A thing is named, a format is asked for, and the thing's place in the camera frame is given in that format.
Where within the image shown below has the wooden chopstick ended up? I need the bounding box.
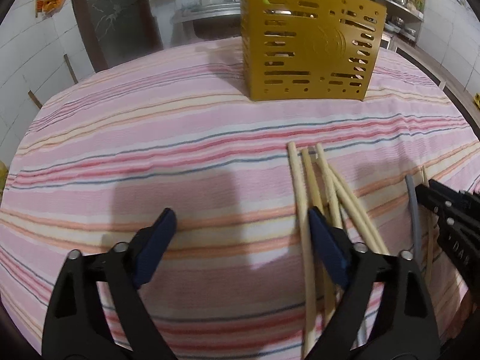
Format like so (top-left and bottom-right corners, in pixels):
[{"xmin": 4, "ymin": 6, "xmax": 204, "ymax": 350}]
[
  {"xmin": 324, "ymin": 165, "xmax": 391, "ymax": 256},
  {"xmin": 421, "ymin": 165, "xmax": 438, "ymax": 283},
  {"xmin": 287, "ymin": 142, "xmax": 319, "ymax": 359},
  {"xmin": 315, "ymin": 143, "xmax": 344, "ymax": 232},
  {"xmin": 301, "ymin": 148, "xmax": 336, "ymax": 322},
  {"xmin": 335, "ymin": 189, "xmax": 381, "ymax": 256}
]

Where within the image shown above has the yellow perforated utensil holder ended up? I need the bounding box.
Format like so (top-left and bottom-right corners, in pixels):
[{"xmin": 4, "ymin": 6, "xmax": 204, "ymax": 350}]
[{"xmin": 240, "ymin": 0, "xmax": 387, "ymax": 103}]

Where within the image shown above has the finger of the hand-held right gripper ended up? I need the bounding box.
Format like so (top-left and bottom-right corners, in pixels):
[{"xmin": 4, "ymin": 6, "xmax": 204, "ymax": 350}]
[
  {"xmin": 415, "ymin": 184, "xmax": 457, "ymax": 219},
  {"xmin": 428, "ymin": 179, "xmax": 480, "ymax": 211}
]

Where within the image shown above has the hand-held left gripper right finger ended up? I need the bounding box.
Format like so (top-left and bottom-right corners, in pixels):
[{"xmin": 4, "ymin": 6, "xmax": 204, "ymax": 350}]
[{"xmin": 303, "ymin": 207, "xmax": 440, "ymax": 360}]

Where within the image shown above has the brown door with frosted glass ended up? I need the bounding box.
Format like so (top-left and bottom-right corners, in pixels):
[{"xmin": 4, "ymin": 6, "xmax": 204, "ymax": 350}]
[{"xmin": 67, "ymin": 0, "xmax": 164, "ymax": 73}]

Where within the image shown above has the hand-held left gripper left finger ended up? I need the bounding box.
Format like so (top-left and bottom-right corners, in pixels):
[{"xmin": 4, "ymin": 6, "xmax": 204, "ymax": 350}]
[{"xmin": 41, "ymin": 207, "xmax": 178, "ymax": 360}]

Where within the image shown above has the corner kitchen shelf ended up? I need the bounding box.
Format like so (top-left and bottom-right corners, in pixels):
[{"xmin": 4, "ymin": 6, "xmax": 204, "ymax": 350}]
[{"xmin": 352, "ymin": 0, "xmax": 429, "ymax": 47}]

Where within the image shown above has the grey chopstick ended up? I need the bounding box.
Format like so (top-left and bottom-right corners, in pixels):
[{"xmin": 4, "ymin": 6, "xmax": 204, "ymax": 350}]
[{"xmin": 406, "ymin": 174, "xmax": 423, "ymax": 262}]

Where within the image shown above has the stainless steel sink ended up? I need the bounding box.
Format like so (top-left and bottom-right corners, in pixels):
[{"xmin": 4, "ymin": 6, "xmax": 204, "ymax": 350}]
[{"xmin": 172, "ymin": 1, "xmax": 243, "ymax": 43}]

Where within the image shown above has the pink striped tablecloth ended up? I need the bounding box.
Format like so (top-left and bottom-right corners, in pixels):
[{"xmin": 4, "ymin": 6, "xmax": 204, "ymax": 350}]
[{"xmin": 0, "ymin": 37, "xmax": 480, "ymax": 360}]

